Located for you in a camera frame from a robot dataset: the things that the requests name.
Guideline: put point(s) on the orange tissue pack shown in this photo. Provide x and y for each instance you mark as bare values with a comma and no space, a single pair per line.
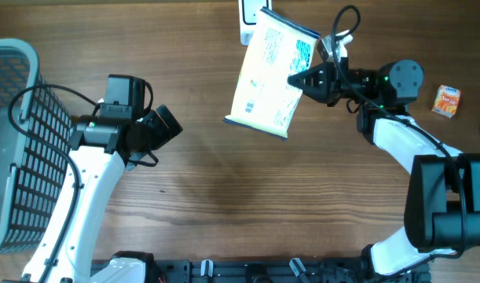
446,101

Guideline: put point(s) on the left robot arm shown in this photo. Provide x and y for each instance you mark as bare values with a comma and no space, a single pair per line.
121,133

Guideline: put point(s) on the grey plastic shopping basket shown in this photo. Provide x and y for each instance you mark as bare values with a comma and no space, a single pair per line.
31,175

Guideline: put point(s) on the white yellow wet wipes pack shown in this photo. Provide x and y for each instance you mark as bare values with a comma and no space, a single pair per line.
263,99

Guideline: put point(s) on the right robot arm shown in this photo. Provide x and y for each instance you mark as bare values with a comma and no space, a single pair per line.
442,211

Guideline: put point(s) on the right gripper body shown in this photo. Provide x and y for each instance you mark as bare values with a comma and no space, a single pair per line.
339,90

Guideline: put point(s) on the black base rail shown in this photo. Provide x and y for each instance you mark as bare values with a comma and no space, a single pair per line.
339,270

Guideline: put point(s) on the white barcode scanner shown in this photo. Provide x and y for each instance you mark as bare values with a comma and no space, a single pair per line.
248,10

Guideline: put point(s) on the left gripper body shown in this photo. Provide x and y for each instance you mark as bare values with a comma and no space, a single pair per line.
154,132

